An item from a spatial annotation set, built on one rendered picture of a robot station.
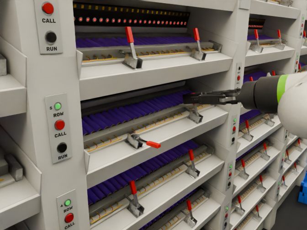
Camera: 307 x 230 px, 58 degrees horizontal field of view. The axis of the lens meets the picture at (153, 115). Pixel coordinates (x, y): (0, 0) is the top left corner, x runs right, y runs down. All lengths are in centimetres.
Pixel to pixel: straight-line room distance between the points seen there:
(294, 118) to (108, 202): 48
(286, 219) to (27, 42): 197
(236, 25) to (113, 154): 59
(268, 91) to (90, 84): 41
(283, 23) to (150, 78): 112
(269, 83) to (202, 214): 58
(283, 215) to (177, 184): 140
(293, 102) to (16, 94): 47
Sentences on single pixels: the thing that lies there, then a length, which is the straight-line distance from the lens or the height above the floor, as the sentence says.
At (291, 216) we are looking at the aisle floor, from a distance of 222.
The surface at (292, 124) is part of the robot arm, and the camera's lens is 57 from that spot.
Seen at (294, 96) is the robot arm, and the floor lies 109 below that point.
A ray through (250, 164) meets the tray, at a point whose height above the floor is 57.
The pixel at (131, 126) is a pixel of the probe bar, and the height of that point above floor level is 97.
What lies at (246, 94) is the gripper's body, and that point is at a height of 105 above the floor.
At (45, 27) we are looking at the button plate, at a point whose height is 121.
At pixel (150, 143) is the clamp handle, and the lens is 64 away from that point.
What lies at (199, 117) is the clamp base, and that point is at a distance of 86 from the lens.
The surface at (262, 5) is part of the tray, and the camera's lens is 119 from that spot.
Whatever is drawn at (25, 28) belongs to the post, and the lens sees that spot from 47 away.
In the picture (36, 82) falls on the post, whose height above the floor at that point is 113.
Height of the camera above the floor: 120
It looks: 17 degrees down
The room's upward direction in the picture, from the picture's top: straight up
